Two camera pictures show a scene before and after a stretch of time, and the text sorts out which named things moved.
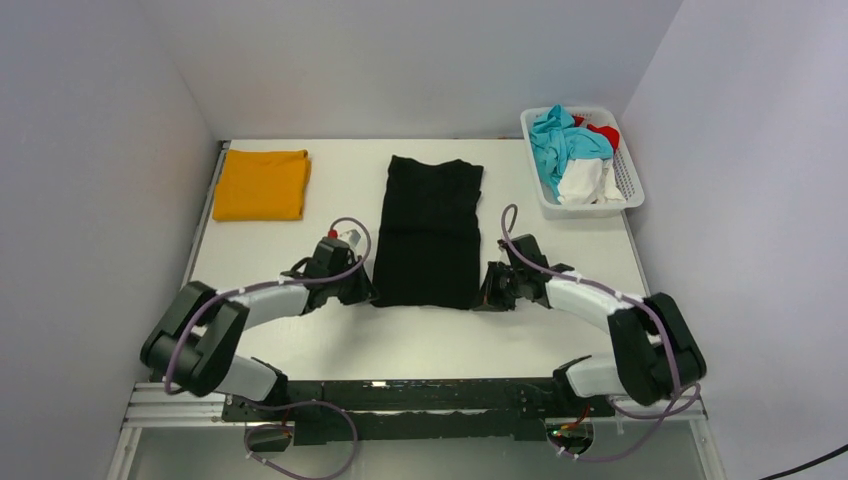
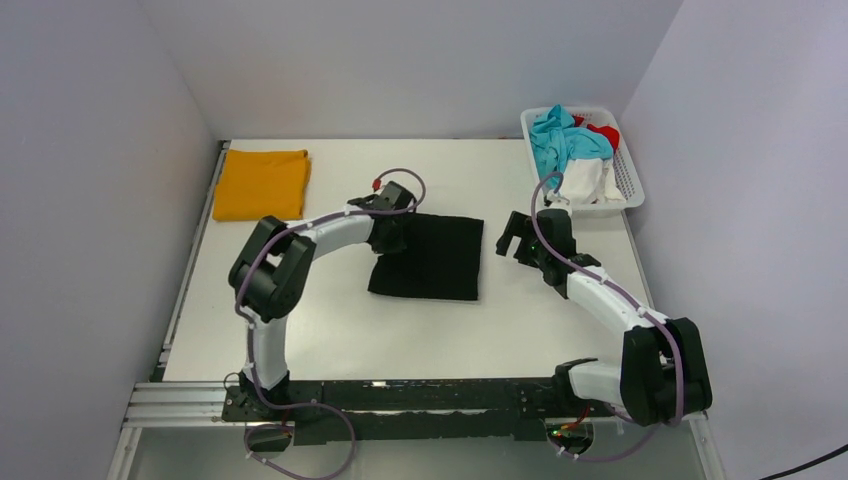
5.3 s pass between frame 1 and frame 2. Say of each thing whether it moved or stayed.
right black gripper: moved
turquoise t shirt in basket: stayed
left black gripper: moved
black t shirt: moved
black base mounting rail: stayed
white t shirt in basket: stayed
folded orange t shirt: stayed
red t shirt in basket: stayed
